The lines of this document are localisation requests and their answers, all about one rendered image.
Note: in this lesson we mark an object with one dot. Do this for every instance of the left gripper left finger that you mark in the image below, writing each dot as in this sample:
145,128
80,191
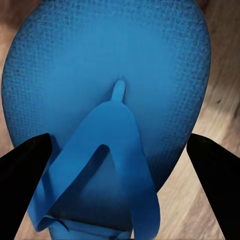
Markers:
20,172

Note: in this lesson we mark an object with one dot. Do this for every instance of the sandal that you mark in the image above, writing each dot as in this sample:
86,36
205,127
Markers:
119,86

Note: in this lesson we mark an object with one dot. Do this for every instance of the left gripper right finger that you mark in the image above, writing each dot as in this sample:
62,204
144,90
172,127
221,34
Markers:
218,170

